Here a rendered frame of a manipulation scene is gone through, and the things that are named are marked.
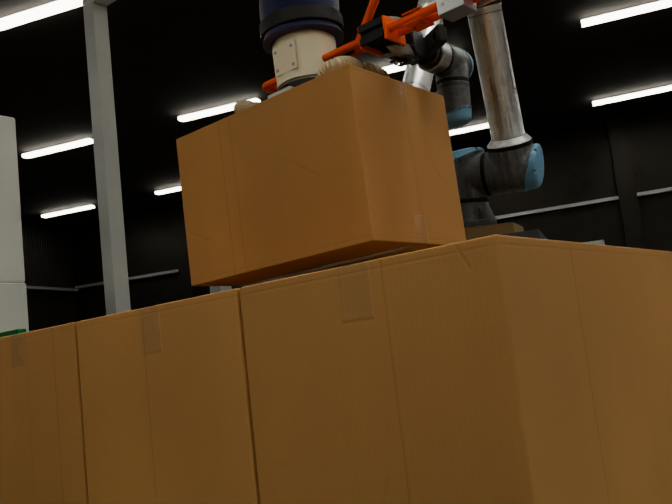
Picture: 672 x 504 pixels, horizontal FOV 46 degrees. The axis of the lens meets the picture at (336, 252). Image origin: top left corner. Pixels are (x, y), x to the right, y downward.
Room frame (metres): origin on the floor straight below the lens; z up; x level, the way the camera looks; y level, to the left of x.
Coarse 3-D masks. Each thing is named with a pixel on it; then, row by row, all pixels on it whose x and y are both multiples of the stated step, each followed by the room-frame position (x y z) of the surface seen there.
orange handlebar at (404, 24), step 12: (480, 0) 1.69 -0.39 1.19; (408, 12) 1.75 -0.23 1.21; (420, 12) 1.73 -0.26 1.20; (432, 12) 1.72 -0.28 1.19; (396, 24) 1.78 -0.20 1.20; (408, 24) 1.76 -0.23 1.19; (420, 24) 1.77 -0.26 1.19; (432, 24) 1.78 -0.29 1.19; (336, 48) 1.90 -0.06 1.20; (348, 48) 1.88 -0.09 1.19; (324, 60) 1.93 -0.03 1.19; (264, 84) 2.06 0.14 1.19; (276, 84) 2.05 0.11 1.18
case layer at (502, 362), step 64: (448, 256) 0.85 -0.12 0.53; (512, 256) 0.83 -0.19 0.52; (576, 256) 0.97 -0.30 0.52; (640, 256) 1.15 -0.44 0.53; (128, 320) 1.22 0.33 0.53; (192, 320) 1.13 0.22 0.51; (256, 320) 1.04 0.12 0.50; (320, 320) 0.97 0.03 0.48; (384, 320) 0.91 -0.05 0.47; (448, 320) 0.86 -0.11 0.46; (512, 320) 0.82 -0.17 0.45; (576, 320) 0.94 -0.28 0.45; (640, 320) 1.12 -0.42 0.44; (0, 384) 1.48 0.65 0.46; (64, 384) 1.34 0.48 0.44; (128, 384) 1.23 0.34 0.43; (192, 384) 1.13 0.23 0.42; (256, 384) 1.05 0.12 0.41; (320, 384) 0.98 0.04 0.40; (384, 384) 0.92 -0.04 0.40; (448, 384) 0.87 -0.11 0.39; (512, 384) 0.82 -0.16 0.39; (576, 384) 0.92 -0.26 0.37; (640, 384) 1.09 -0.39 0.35; (0, 448) 1.49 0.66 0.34; (64, 448) 1.35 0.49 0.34; (128, 448) 1.24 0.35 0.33; (192, 448) 1.14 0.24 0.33; (256, 448) 1.06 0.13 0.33; (320, 448) 0.99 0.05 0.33; (384, 448) 0.93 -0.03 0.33; (448, 448) 0.87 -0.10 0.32; (512, 448) 0.82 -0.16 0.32; (576, 448) 0.90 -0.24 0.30; (640, 448) 1.06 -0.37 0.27
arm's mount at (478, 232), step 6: (468, 228) 2.58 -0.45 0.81; (474, 228) 2.57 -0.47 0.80; (480, 228) 2.57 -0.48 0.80; (486, 228) 2.56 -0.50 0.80; (492, 228) 2.55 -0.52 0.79; (498, 228) 2.55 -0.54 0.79; (504, 228) 2.54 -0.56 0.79; (510, 228) 2.53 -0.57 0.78; (516, 228) 2.59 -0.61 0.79; (522, 228) 2.77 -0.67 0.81; (468, 234) 2.58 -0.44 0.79; (474, 234) 2.57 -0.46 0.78; (480, 234) 2.57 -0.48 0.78; (486, 234) 2.56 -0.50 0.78; (492, 234) 2.55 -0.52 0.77; (498, 234) 2.55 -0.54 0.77
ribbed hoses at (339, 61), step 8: (344, 56) 1.82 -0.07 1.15; (328, 64) 1.81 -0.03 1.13; (336, 64) 1.80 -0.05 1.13; (344, 64) 1.81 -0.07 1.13; (352, 64) 1.83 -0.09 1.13; (360, 64) 1.86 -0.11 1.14; (368, 64) 1.90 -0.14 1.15; (320, 72) 1.82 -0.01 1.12; (376, 72) 1.91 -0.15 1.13; (384, 72) 1.93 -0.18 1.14; (240, 104) 2.00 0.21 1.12; (248, 104) 1.99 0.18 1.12
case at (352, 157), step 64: (256, 128) 1.84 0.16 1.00; (320, 128) 1.72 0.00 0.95; (384, 128) 1.74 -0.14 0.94; (448, 128) 1.97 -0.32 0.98; (192, 192) 2.00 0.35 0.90; (256, 192) 1.86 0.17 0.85; (320, 192) 1.73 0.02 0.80; (384, 192) 1.71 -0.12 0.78; (448, 192) 1.92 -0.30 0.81; (192, 256) 2.02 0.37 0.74; (256, 256) 1.87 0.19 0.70; (320, 256) 1.79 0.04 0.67; (384, 256) 1.94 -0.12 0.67
